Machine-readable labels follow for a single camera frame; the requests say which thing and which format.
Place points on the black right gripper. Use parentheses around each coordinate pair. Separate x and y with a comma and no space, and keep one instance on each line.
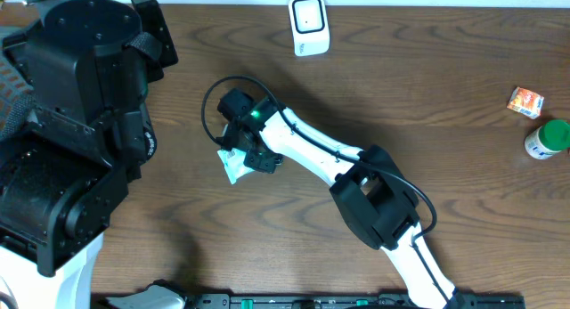
(262,162)

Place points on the light blue wet wipes pack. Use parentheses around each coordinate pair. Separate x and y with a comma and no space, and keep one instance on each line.
(233,161)

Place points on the small orange juice carton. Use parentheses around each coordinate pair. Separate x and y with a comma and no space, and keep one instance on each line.
(526,102)

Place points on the green lid jar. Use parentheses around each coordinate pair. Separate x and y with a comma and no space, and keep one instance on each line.
(548,140)

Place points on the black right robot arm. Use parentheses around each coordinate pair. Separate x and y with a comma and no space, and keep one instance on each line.
(375,200)

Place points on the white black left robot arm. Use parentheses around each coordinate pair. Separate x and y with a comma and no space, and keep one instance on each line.
(75,132)

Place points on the white barcode scanner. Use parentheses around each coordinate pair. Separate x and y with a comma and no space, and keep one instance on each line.
(309,26)

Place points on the grey plastic mesh basket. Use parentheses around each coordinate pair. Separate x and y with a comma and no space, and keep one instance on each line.
(17,101)

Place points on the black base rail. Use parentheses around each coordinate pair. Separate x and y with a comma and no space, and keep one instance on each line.
(162,294)

